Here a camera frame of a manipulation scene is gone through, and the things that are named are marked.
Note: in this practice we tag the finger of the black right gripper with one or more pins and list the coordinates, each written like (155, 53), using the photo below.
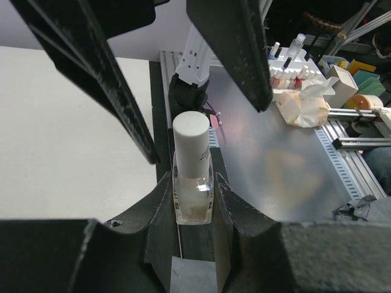
(235, 33)

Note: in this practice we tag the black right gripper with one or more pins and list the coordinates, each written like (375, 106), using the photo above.
(75, 34)

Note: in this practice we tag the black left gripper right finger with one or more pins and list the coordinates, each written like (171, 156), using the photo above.
(254, 253)

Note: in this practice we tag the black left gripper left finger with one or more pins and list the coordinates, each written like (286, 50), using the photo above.
(130, 253)

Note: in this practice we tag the clear nail polish bottle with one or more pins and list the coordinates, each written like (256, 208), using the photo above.
(193, 198)

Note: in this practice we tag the white nail polish brush cap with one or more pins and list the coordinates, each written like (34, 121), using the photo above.
(191, 138)

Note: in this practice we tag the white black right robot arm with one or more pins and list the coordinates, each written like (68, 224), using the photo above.
(187, 88)

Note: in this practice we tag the clear spray bottle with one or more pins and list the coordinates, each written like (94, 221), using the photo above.
(295, 47)

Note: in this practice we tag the white nail polish organizer tray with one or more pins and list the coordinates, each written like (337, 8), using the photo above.
(287, 73)

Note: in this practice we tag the crumpled tissue pack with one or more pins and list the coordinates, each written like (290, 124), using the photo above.
(306, 108)

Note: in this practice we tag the white small box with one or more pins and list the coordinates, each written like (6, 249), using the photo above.
(344, 88)

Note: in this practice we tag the green yellow sponge stack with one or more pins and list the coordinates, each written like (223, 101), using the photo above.
(366, 79)

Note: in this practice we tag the orange tape roll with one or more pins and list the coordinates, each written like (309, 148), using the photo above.
(364, 102)

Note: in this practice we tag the white right cable duct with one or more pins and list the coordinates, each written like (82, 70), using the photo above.
(213, 140)

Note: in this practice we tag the slotted aluminium rail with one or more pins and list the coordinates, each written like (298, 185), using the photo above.
(354, 173)

